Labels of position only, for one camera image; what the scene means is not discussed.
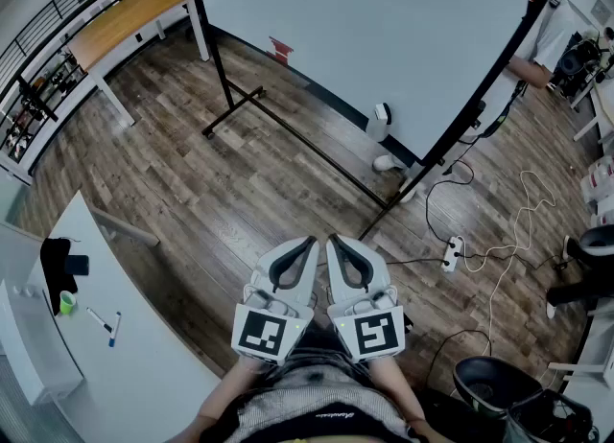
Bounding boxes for wooden table white legs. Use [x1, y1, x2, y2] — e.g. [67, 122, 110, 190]
[66, 0, 212, 129]

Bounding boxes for green cup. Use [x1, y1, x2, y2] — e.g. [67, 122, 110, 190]
[58, 290, 79, 316]

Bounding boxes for white flat panel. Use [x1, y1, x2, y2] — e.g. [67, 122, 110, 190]
[0, 279, 86, 408]

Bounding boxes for whiteboard on black stand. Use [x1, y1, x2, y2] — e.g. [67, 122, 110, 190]
[190, 0, 575, 242]

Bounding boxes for person's right forearm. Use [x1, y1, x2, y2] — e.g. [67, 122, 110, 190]
[366, 357, 436, 443]

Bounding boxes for black open bag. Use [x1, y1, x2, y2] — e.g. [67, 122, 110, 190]
[507, 386, 601, 443]

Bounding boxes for black cloth pouch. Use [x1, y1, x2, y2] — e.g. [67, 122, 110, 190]
[39, 236, 80, 304]

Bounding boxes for black shell chair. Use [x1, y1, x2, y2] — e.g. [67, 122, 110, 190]
[452, 355, 547, 421]

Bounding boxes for white marker pen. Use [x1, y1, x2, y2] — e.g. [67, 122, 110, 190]
[85, 307, 114, 335]

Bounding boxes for white desk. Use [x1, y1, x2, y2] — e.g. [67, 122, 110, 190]
[0, 190, 223, 443]

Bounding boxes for white storage container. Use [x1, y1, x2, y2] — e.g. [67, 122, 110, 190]
[579, 154, 614, 227]

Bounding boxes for black cable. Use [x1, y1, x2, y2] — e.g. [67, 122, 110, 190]
[424, 158, 477, 253]
[425, 329, 494, 387]

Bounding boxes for person's black trousers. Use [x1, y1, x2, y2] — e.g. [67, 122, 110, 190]
[287, 316, 356, 375]

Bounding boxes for person's left forearm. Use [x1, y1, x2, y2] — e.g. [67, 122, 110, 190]
[164, 353, 271, 443]

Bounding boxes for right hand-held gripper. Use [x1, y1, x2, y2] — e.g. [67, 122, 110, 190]
[326, 234, 407, 364]

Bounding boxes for person's grey knit clothing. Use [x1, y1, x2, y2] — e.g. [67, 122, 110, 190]
[229, 352, 409, 432]

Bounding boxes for red magnet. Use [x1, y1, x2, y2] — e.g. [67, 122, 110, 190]
[266, 35, 295, 67]

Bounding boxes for black phone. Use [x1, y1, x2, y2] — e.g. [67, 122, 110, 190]
[63, 253, 91, 277]

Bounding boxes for white cable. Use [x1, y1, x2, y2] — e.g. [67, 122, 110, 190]
[462, 170, 557, 359]

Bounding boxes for white power strip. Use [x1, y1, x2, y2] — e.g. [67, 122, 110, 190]
[440, 235, 466, 274]

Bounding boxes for person's black top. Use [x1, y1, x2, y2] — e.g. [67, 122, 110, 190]
[201, 400, 423, 443]

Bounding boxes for black metal railing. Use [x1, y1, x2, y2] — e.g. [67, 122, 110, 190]
[0, 0, 164, 183]

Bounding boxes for blue marker pen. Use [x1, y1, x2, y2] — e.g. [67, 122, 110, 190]
[107, 311, 123, 349]

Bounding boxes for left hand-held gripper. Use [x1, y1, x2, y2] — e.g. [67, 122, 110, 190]
[230, 235, 321, 366]

